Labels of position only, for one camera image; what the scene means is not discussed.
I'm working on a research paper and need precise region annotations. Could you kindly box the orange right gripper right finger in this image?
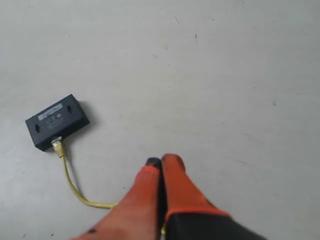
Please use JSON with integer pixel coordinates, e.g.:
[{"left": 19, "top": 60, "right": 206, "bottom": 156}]
[{"left": 161, "top": 153, "right": 263, "bottom": 240}]

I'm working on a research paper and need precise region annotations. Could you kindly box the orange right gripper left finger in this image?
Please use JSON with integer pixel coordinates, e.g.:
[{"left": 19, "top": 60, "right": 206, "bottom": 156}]
[{"left": 75, "top": 157, "right": 162, "bottom": 240}]

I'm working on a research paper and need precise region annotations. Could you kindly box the yellow ethernet cable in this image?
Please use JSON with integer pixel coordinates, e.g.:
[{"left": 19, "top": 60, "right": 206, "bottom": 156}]
[{"left": 51, "top": 136, "right": 167, "bottom": 235}]

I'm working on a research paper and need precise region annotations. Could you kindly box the black network switch box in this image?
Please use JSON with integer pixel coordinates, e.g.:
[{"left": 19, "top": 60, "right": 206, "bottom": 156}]
[{"left": 25, "top": 94, "right": 90, "bottom": 152}]

